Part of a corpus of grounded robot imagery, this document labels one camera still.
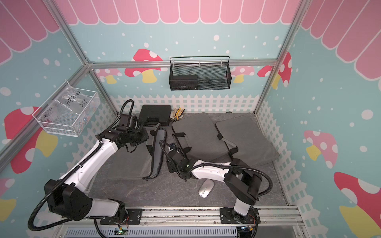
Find grey laptop bag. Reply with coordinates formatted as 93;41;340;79
171;113;232;163
215;115;279;168
108;122;167;181

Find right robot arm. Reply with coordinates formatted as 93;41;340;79
163;149;273;224

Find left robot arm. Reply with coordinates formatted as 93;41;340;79
27;114;148;232

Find silver mouse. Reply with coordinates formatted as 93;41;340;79
198;179;214;198

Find clear plastic bag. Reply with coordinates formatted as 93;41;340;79
43;85;100;131

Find black plastic tool case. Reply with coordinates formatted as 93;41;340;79
139;105;172;127

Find yellow black pliers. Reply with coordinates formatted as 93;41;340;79
170;108;185;122

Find black box in basket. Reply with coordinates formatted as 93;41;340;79
169;75;198;91

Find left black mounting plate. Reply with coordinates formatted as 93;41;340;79
100;208;143;225

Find black mounting plate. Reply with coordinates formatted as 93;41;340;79
219;207;261;224
100;208;143;225

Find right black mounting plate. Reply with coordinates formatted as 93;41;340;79
219;207;261;224

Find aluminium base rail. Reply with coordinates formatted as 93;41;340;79
56;206;304;230

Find white wire basket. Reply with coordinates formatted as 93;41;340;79
32;82;100;137

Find black wire mesh basket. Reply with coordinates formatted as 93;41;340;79
169;56;232;90

